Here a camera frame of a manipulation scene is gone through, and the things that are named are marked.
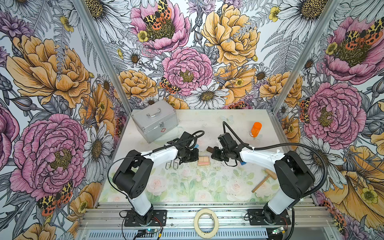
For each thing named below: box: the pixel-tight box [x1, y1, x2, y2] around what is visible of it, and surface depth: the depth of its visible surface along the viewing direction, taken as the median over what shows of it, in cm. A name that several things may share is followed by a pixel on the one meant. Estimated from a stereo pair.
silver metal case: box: [131, 99, 179, 144], surface depth 100 cm
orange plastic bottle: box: [251, 122, 262, 138], surface depth 104 cm
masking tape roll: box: [193, 208, 219, 240], surface depth 71 cm
